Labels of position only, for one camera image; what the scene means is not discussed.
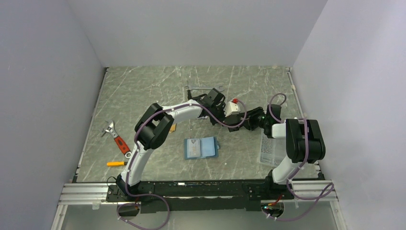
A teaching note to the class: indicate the aluminium frame rail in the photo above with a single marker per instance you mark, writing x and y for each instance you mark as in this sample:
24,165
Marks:
94,194

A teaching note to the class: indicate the yellow handle screwdriver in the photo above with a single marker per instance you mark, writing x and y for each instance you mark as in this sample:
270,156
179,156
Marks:
116,163

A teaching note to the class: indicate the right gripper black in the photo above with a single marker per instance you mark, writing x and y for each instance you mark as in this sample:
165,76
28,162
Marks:
249,123

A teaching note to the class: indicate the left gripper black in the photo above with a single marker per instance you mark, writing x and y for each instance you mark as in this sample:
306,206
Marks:
222,118

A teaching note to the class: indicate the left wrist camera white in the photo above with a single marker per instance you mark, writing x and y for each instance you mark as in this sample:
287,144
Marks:
232,107

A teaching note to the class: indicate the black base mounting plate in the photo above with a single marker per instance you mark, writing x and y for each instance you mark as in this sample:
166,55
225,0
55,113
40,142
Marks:
154,196

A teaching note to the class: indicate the single silver VIP card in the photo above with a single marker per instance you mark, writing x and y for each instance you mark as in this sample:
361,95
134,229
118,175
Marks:
193,148

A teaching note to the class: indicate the clear plastic screw box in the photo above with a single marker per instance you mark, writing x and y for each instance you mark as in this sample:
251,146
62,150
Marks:
272,151

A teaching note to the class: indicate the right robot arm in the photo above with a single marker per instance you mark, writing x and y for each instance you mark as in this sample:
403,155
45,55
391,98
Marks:
303,139

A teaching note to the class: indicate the silver open-end wrench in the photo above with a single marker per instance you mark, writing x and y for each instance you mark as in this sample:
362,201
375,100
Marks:
191,87

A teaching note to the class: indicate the red adjustable wrench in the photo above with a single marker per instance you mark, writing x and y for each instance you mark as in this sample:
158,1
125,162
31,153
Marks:
121,144

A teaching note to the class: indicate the blue leather card holder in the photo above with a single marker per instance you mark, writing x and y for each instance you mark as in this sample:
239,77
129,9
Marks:
209,148

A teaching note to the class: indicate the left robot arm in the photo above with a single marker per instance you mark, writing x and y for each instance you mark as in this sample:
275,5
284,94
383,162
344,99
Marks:
153,128

